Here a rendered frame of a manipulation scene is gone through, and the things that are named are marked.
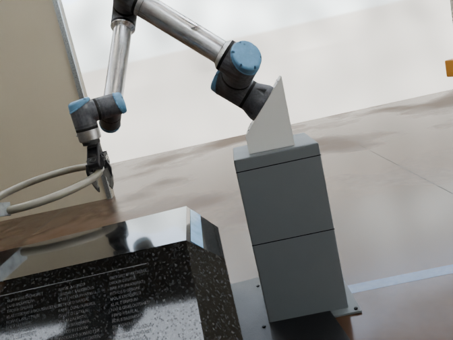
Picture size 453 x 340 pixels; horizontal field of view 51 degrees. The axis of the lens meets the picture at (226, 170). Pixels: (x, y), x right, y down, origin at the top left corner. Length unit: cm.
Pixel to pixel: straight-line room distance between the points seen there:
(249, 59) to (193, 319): 130
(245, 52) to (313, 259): 102
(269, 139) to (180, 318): 127
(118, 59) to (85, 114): 40
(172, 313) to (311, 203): 124
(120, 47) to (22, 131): 459
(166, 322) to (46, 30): 568
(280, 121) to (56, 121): 467
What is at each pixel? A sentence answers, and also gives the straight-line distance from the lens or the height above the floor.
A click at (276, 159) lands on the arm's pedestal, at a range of 219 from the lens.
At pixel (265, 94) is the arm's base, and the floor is 111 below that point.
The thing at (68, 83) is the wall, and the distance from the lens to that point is 647.
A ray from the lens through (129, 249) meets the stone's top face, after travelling 127.
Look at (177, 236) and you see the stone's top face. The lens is 127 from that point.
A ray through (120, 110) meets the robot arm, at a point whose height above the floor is 119.
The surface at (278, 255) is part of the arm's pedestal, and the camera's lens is 231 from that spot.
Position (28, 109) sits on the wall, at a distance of 668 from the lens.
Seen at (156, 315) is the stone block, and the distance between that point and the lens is 117.
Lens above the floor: 123
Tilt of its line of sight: 11 degrees down
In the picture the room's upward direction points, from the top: 13 degrees counter-clockwise
